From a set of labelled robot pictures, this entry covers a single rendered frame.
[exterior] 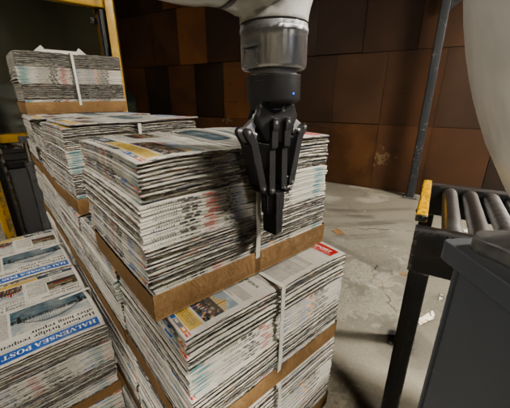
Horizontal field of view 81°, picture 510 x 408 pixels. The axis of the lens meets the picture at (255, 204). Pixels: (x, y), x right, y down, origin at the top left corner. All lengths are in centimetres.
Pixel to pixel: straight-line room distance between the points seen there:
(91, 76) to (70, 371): 109
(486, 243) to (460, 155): 372
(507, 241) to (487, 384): 12
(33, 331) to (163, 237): 59
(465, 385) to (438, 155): 372
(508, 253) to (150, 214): 36
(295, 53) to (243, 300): 36
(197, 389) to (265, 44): 48
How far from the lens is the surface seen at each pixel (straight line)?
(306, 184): 57
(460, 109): 398
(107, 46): 211
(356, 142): 411
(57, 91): 148
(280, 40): 41
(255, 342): 55
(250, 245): 50
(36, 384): 92
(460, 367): 38
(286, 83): 42
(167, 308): 46
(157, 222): 40
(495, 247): 32
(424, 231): 89
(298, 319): 62
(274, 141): 43
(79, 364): 93
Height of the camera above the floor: 113
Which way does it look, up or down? 20 degrees down
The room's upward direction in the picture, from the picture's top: straight up
